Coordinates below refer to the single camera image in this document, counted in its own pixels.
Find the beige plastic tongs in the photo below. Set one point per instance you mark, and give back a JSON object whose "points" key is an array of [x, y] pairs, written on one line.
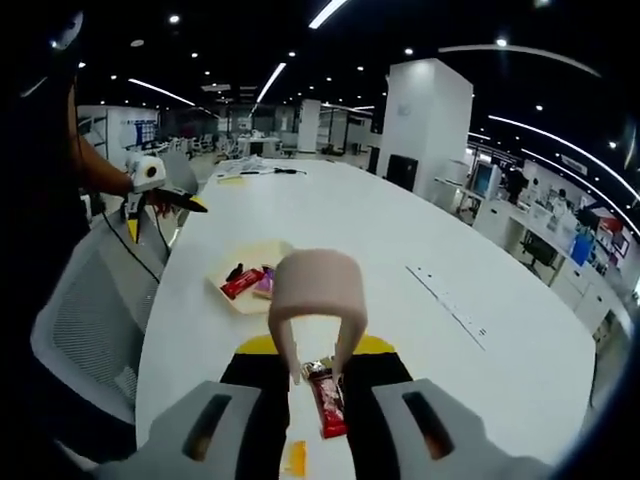
{"points": [[320, 285]]}

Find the white appliance with screen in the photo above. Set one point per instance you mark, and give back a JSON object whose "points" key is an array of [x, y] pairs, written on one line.
{"points": [[485, 180]]}

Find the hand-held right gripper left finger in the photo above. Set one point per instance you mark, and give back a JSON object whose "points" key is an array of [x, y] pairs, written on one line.
{"points": [[260, 400]]}

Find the purple snack packet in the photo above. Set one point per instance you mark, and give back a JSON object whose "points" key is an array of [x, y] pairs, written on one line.
{"points": [[264, 286]]}

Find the grey office chair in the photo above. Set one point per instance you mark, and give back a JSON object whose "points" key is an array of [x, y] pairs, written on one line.
{"points": [[177, 170]]}

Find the yellow orange snack packet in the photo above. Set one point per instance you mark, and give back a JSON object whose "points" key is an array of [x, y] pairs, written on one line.
{"points": [[295, 457]]}

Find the black office chair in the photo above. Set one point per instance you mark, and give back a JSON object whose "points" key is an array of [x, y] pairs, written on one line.
{"points": [[539, 252]]}

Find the yellow paper sheet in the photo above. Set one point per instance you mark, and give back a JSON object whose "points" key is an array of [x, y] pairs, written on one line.
{"points": [[231, 181]]}

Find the white paper sheets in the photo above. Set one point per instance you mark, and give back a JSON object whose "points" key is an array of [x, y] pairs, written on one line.
{"points": [[240, 165]]}

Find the person's left hand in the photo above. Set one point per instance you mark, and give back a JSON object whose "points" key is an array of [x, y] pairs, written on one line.
{"points": [[161, 207]]}

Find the beige hexagonal container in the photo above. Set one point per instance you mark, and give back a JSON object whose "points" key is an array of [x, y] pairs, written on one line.
{"points": [[250, 252]]}

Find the small black snack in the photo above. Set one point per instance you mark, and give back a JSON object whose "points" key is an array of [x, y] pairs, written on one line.
{"points": [[235, 272]]}

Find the white cabinet counter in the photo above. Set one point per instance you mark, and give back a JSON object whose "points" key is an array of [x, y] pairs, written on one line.
{"points": [[505, 225]]}

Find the row of white office chairs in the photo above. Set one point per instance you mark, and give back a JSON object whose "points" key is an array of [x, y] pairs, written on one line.
{"points": [[200, 145]]}

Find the black cabinet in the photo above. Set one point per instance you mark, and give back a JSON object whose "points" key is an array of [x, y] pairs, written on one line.
{"points": [[402, 172]]}

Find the white desk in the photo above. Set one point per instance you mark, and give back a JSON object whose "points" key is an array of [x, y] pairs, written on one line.
{"points": [[257, 145]]}

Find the blue wall poster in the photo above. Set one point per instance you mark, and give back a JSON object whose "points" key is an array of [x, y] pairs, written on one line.
{"points": [[145, 131]]}

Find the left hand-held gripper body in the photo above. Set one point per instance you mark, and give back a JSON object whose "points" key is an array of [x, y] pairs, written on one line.
{"points": [[145, 172]]}

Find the grey metal shelf rack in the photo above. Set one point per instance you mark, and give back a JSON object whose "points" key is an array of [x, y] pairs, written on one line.
{"points": [[92, 131]]}

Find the blue box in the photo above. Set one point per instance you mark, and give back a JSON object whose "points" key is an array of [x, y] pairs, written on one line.
{"points": [[582, 249]]}

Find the white worn device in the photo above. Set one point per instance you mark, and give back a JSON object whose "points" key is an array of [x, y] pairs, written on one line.
{"points": [[67, 32]]}

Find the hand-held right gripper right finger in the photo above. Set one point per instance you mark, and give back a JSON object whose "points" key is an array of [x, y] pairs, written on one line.
{"points": [[370, 425]]}

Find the red snack packet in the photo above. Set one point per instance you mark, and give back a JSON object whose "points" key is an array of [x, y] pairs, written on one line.
{"points": [[330, 405]]}

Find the white mesh office chair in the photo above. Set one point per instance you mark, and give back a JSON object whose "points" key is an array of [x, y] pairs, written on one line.
{"points": [[85, 320]]}

